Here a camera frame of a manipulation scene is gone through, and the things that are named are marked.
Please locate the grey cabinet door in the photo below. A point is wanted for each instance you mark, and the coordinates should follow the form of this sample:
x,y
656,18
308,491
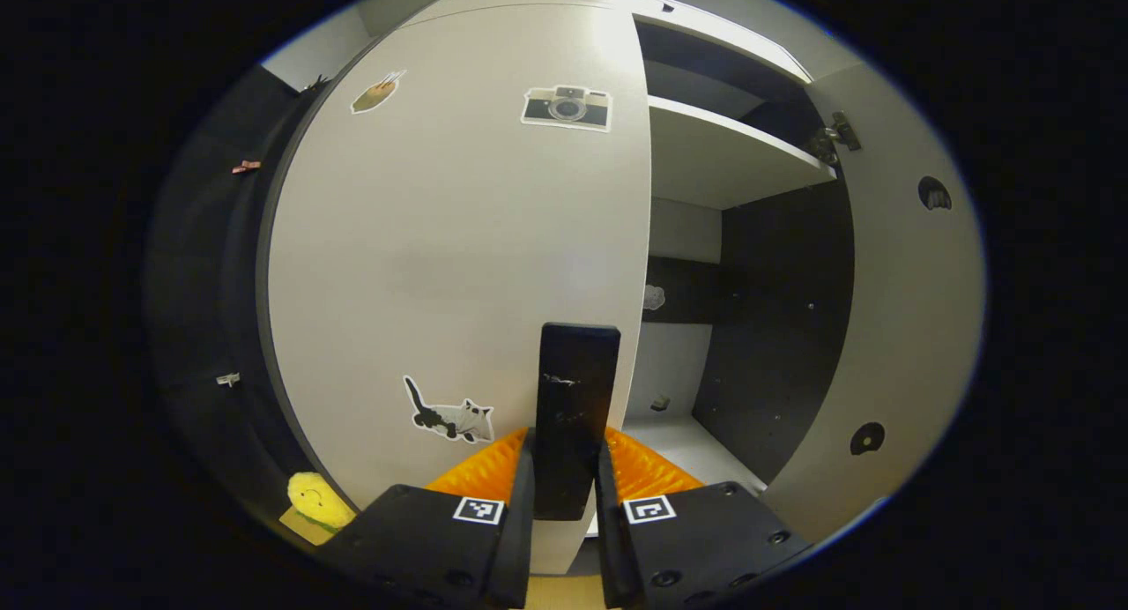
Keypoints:
x,y
908,310
441,240

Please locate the black clip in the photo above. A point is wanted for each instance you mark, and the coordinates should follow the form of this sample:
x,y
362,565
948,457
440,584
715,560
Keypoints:
x,y
315,83

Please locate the grey double-door shoe cabinet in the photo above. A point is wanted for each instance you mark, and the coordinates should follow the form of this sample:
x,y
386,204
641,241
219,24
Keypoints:
x,y
775,328

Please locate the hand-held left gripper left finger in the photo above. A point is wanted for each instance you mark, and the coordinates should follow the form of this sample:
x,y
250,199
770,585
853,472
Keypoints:
x,y
522,539

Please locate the metal door hinge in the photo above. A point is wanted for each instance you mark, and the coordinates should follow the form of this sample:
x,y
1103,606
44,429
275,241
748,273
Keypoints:
x,y
833,138

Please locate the white clip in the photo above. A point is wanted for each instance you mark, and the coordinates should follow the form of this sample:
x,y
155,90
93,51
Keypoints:
x,y
227,379

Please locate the pink clip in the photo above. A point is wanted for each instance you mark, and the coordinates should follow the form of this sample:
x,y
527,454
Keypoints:
x,y
246,166

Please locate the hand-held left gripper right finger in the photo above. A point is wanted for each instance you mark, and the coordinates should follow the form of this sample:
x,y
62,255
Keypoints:
x,y
608,539

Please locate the yellow plush toy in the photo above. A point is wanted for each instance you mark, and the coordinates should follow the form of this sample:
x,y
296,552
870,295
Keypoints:
x,y
317,500

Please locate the black backdrop cloth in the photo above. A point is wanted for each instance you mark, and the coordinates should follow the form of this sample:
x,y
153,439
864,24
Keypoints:
x,y
203,275

